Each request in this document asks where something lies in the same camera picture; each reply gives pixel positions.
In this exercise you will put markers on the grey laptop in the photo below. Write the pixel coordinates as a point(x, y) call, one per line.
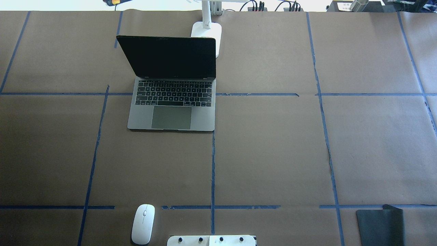
point(175, 84)

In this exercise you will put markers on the white desk lamp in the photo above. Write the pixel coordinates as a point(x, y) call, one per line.
point(207, 28)

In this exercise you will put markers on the white computer mouse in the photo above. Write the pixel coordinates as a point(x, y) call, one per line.
point(143, 224)

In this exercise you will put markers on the black mouse pad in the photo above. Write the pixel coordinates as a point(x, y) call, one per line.
point(383, 227)

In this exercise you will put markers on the steel cylinder weight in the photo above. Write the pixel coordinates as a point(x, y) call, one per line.
point(358, 5)

